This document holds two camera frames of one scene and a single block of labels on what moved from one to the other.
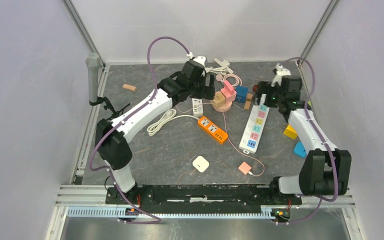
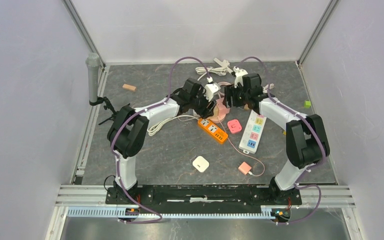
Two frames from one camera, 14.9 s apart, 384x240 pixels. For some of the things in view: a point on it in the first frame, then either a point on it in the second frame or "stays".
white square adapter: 201,164 stays
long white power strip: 252,129 stays
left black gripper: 206,92 -> 205,112
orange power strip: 212,129 stays
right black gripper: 265,88 -> 230,91
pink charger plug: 244,168 stays
